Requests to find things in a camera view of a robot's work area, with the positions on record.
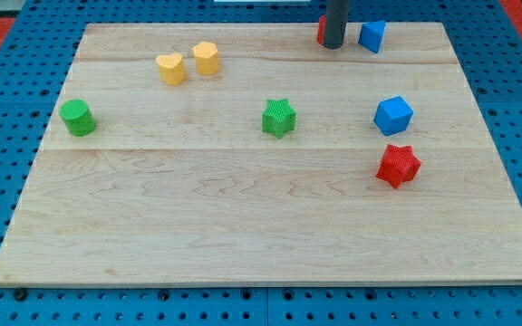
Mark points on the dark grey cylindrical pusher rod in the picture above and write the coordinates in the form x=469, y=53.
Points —
x=336, y=16

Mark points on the red cylinder block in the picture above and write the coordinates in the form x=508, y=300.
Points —
x=320, y=29

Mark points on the blue triangular prism block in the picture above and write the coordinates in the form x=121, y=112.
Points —
x=371, y=35

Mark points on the blue cube block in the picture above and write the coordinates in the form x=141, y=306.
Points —
x=393, y=115

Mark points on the green star block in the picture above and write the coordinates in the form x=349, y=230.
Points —
x=278, y=118

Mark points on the yellow pentagon block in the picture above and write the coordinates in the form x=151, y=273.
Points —
x=207, y=58

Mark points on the red star block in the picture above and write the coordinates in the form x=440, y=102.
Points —
x=398, y=165

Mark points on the yellow heart block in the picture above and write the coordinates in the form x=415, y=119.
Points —
x=171, y=67

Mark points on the light wooden board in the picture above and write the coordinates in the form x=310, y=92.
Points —
x=178, y=186

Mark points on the green cylinder block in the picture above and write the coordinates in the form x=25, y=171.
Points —
x=77, y=117

